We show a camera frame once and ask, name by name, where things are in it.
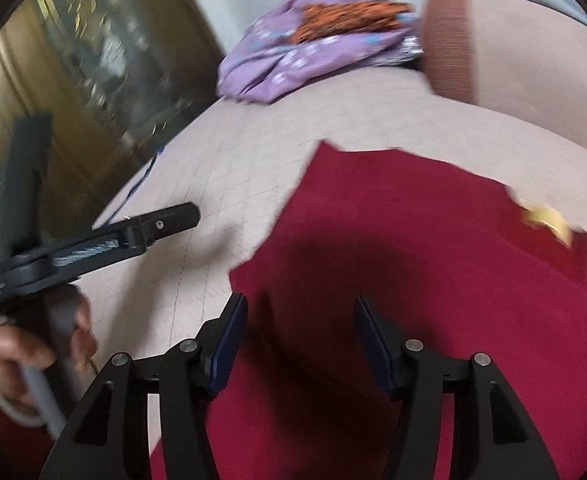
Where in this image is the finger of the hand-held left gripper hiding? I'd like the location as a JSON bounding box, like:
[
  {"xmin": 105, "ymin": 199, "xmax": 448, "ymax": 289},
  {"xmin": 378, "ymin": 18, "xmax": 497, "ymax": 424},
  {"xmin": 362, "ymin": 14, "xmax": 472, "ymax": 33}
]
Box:
[
  {"xmin": 123, "ymin": 202, "xmax": 201, "ymax": 257},
  {"xmin": 0, "ymin": 112, "xmax": 54, "ymax": 263}
]

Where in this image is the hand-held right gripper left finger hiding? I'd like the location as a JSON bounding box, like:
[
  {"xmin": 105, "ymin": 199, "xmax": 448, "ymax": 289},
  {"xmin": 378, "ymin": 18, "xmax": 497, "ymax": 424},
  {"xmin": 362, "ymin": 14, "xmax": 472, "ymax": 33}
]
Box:
[{"xmin": 38, "ymin": 292, "xmax": 249, "ymax": 480}]

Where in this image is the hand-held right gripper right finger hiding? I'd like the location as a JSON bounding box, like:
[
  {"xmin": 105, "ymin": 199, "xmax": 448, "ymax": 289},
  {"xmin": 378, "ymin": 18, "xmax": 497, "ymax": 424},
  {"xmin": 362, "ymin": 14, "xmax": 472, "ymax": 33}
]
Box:
[{"xmin": 353, "ymin": 295, "xmax": 561, "ymax": 480}]

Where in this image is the dark red fleece sweater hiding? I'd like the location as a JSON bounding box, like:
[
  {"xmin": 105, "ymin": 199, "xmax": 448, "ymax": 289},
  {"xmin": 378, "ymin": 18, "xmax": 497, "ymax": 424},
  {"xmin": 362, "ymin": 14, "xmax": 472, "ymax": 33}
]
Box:
[{"xmin": 148, "ymin": 140, "xmax": 587, "ymax": 480}]

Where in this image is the person's left hand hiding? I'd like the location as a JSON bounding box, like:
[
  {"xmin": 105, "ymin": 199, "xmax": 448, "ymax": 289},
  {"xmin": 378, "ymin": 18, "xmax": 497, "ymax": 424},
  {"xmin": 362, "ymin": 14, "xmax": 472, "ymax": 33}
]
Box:
[{"xmin": 0, "ymin": 292, "xmax": 99, "ymax": 426}]

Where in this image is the wooden door with stained glass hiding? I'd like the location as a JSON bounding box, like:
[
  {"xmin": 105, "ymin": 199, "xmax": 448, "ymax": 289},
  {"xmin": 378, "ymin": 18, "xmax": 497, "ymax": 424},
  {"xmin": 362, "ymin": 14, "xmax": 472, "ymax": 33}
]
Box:
[{"xmin": 0, "ymin": 0, "xmax": 226, "ymax": 271}]

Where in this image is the purple floral cloth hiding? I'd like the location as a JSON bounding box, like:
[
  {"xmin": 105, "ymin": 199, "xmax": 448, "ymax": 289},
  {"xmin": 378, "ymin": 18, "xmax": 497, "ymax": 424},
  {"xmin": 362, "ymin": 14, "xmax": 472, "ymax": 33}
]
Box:
[{"xmin": 216, "ymin": 0, "xmax": 424, "ymax": 106}]

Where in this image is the orange black patterned cloth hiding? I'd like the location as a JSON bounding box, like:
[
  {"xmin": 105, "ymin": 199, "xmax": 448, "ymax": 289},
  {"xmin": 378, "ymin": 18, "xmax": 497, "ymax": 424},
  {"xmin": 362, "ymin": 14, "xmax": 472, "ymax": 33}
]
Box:
[{"xmin": 293, "ymin": 1, "xmax": 415, "ymax": 45}]

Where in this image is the clear plastic bag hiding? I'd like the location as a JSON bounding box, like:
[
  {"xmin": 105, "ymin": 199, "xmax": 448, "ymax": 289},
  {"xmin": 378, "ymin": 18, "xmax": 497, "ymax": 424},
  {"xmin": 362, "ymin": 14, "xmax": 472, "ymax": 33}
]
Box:
[{"xmin": 398, "ymin": 34, "xmax": 425, "ymax": 68}]

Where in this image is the pink bolster with brown end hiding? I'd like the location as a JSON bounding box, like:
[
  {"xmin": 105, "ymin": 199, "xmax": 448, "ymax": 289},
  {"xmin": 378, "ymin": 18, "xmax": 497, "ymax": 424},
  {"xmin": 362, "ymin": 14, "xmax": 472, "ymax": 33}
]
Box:
[{"xmin": 420, "ymin": 0, "xmax": 587, "ymax": 161}]

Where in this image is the blue strap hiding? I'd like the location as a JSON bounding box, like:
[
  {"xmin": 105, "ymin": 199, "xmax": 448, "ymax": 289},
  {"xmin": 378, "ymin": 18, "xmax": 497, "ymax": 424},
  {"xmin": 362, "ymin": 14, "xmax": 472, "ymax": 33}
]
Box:
[{"xmin": 108, "ymin": 144, "xmax": 167, "ymax": 221}]

